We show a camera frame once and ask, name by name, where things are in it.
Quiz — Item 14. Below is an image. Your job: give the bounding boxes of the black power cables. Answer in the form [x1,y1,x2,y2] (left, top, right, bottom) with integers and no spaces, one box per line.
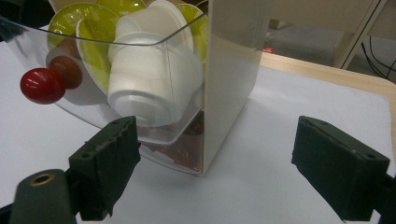
[360,35,396,79]

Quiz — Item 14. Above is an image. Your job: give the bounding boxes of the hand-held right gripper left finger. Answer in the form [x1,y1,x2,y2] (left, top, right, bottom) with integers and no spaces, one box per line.
[68,115,142,222]

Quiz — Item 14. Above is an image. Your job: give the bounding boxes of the pile of white coffee capsules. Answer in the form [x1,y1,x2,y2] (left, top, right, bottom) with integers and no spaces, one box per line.
[46,0,210,128]

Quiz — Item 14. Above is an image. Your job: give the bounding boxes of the cream capsule drawer cabinet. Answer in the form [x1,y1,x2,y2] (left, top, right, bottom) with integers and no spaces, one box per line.
[48,0,272,177]

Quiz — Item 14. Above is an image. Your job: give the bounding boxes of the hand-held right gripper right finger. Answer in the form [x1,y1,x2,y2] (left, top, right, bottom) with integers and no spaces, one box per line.
[290,115,391,222]

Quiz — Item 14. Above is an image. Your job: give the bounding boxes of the pile of dark red capsules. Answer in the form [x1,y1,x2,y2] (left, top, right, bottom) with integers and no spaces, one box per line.
[148,113,205,172]

